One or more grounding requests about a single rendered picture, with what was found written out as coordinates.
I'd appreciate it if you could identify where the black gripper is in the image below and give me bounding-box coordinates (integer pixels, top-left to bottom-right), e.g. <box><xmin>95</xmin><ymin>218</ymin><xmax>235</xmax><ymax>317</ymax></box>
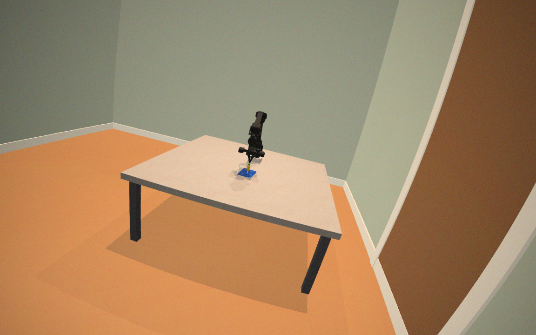
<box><xmin>238</xmin><ymin>147</ymin><xmax>265</xmax><ymax>163</ymax></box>

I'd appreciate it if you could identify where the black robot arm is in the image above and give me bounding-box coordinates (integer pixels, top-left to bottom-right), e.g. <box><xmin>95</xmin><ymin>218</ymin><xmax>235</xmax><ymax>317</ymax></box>
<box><xmin>248</xmin><ymin>111</ymin><xmax>267</xmax><ymax>158</ymax></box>

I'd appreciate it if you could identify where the blue circuit board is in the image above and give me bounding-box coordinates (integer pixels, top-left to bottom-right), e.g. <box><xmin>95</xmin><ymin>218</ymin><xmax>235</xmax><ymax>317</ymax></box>
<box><xmin>237</xmin><ymin>163</ymin><xmax>257</xmax><ymax>180</ymax></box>

